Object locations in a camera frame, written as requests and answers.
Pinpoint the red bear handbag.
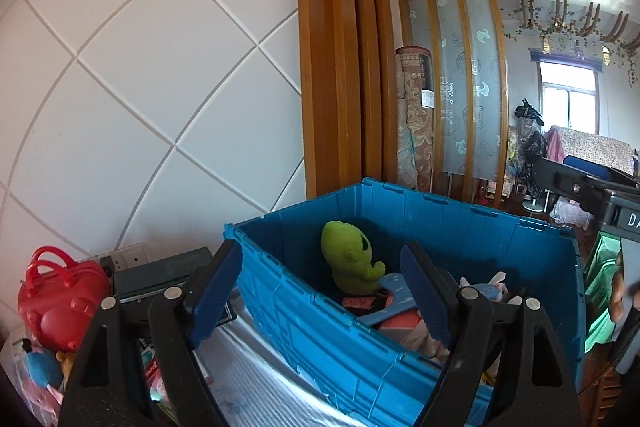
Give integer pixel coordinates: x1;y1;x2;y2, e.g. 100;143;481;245
17;246;112;353

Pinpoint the dark green gift box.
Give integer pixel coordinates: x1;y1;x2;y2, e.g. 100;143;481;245
112;247;237;329

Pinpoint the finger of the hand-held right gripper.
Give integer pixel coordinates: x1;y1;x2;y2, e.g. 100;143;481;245
531;157;608;208

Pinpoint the blue plastic crate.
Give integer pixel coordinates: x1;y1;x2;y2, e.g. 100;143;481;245
223;177;587;427

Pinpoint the light blue plastic toy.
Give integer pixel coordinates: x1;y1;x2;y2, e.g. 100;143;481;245
357;272;422;329

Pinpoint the clear plastic bag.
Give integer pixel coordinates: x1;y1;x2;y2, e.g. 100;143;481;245
0;336;76;427

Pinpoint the window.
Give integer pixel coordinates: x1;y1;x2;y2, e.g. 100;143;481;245
529;48;604;136

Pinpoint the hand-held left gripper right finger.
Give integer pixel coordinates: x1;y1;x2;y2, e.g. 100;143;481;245
399;241;585;427

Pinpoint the silver ribbed table mat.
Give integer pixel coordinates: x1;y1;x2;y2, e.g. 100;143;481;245
190;307;386;427

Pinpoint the red-white box in crate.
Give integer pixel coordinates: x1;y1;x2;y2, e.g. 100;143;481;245
377;309;425;339

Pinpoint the white and blue plush toy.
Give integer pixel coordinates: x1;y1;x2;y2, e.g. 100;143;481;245
457;272;512;304

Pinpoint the wooden wall frame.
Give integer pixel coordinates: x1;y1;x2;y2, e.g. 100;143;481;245
296;0;401;201

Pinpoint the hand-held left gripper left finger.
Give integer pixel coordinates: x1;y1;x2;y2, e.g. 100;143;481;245
59;238;244;427

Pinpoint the person's right hand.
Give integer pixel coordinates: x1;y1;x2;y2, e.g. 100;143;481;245
609;251;640;324

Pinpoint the rolled patterned carpet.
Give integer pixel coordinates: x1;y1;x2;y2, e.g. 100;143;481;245
395;47;444;194

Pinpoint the green alien plush toy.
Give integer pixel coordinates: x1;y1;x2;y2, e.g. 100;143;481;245
320;220;387;295

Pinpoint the floral cloth cover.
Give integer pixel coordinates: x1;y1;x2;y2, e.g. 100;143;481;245
545;125;637;178

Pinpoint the wooden frosted glass divider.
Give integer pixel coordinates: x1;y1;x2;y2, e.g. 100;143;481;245
390;0;509;208

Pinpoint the hanging vine ceiling decoration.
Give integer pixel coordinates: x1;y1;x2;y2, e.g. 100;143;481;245
501;0;640;88

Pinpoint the white power strip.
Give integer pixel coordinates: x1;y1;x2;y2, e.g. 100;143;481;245
99;243;152;274

